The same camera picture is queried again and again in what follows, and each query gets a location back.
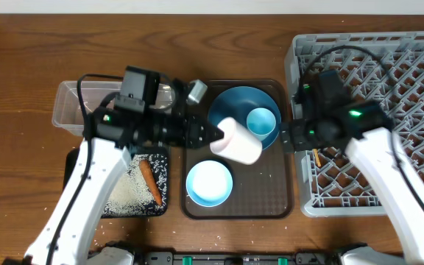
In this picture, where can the orange carrot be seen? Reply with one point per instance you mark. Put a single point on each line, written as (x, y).
(150, 181)

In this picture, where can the dark blue plate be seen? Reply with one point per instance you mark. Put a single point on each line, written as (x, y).
(238, 102)

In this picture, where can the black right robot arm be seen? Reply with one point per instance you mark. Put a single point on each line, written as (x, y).
(365, 135)

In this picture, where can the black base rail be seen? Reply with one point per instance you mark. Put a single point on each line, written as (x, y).
(203, 258)

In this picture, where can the light blue cup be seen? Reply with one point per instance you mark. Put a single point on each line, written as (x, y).
(261, 122)

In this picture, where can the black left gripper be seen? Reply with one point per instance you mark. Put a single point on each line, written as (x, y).
(191, 126)

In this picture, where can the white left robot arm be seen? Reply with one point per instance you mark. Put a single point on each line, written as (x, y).
(101, 161)

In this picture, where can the wooden chopstick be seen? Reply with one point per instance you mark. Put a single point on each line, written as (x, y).
(316, 157)

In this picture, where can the black tray bin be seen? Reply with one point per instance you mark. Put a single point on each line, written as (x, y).
(160, 158)

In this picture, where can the light blue rice bowl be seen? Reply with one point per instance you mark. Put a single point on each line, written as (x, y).
(209, 183)

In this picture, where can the pink cup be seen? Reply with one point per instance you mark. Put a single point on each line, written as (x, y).
(238, 144)

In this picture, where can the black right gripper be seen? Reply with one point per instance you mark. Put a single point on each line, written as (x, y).
(297, 126)

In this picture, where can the clear plastic bin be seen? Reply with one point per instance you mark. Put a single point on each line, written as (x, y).
(67, 113)

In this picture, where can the grey dishwasher rack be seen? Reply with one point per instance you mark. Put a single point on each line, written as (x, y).
(387, 67)

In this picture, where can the brown serving tray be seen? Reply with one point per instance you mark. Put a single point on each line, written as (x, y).
(262, 190)

